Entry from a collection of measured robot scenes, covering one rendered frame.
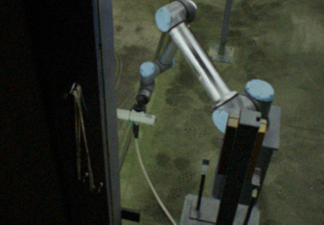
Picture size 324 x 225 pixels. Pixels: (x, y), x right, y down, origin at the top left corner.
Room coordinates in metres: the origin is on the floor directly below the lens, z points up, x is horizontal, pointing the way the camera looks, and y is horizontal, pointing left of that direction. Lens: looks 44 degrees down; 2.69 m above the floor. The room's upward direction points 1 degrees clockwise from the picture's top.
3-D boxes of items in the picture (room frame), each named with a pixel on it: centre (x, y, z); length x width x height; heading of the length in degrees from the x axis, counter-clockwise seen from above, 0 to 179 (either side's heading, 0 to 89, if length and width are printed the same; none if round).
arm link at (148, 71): (2.17, -0.01, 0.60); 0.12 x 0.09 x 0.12; 131
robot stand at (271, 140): (1.76, -0.59, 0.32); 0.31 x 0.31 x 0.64; 78
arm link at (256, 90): (1.75, -0.58, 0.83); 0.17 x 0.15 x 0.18; 131
